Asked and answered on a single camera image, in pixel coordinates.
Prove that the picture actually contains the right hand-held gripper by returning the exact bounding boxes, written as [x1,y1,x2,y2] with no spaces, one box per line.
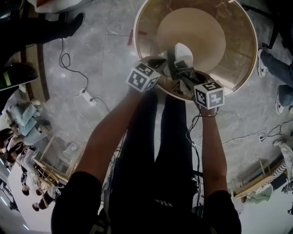
[174,59,225,110]

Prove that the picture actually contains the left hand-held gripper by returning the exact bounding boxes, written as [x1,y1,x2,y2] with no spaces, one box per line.
[126,46,180,93]

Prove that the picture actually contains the white plate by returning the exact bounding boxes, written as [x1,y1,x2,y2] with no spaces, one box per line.
[174,43,195,69]

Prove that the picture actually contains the person's right forearm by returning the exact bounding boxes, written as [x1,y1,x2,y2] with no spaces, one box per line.
[198,107,229,199]

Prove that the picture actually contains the person's left forearm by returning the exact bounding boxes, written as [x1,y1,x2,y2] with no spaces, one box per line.
[74,88,147,183]

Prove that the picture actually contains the round glass table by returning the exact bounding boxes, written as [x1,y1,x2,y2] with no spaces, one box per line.
[133,0,259,101]

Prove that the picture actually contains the person's black trousers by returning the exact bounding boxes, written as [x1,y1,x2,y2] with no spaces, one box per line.
[109,90,197,220]

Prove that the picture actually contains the white power strip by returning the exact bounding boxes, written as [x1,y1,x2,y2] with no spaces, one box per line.
[79,88,98,107]

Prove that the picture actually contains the black chair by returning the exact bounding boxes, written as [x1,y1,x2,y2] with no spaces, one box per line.
[262,0,293,50]

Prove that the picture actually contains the wooden plank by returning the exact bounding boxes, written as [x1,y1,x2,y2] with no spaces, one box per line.
[22,43,51,102]

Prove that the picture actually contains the small white fan heater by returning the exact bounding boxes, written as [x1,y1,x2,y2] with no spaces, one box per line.
[63,141,82,160]

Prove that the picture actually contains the wooden shelf rack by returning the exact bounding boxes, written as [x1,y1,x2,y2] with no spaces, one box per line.
[233,157,288,199]

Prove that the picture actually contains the pile of light blue cushions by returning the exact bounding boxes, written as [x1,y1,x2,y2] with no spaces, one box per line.
[9,104,50,144]

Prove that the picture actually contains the person's black shirt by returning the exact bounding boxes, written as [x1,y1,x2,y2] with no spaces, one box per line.
[51,171,243,234]

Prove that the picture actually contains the black helmet with yellow stripe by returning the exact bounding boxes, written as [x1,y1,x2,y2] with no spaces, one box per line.
[0,63,39,92]

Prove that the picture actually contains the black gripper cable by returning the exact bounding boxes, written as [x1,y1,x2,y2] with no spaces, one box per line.
[185,109,219,206]

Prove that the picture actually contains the black floor cable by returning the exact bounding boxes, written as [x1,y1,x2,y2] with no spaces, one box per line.
[59,38,89,92]

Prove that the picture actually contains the white thin cable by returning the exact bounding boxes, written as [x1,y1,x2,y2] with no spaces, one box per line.
[72,95,95,131]

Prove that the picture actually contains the wooden frame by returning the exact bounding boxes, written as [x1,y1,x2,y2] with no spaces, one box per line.
[32,131,84,183]

